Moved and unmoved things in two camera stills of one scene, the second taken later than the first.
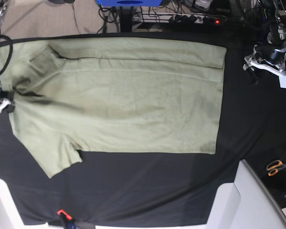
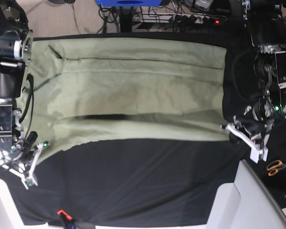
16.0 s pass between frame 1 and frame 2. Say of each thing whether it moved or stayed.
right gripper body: moved
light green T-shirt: moved
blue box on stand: stayed
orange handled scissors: stayed
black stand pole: stayed
